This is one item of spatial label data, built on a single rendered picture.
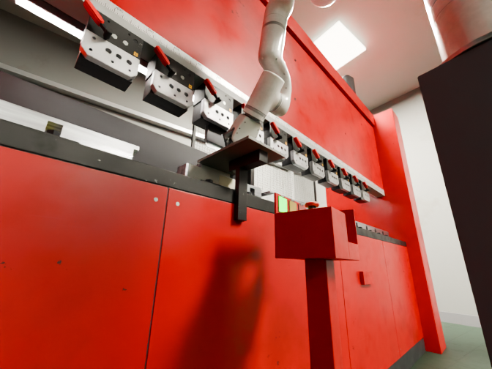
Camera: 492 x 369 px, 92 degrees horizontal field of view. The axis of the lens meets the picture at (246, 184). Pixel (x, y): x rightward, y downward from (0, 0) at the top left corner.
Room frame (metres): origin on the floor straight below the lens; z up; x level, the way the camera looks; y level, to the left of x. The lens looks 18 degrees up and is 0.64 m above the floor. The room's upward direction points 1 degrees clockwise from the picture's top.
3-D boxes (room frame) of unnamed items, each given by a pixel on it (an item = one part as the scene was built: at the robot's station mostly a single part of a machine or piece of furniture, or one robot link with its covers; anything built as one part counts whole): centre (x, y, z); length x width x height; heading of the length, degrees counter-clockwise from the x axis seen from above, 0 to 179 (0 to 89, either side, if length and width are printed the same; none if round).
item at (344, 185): (1.70, -0.71, 1.26); 0.15 x 0.09 x 0.17; 135
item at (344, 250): (0.69, -0.21, 0.75); 0.20 x 0.16 x 0.18; 141
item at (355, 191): (1.84, -0.85, 1.26); 0.15 x 0.09 x 0.17; 135
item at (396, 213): (2.60, -1.37, 1.15); 0.85 x 0.25 x 2.30; 45
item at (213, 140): (0.88, 0.13, 1.13); 0.10 x 0.02 x 0.10; 135
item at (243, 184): (0.74, 0.00, 0.88); 0.14 x 0.04 x 0.22; 45
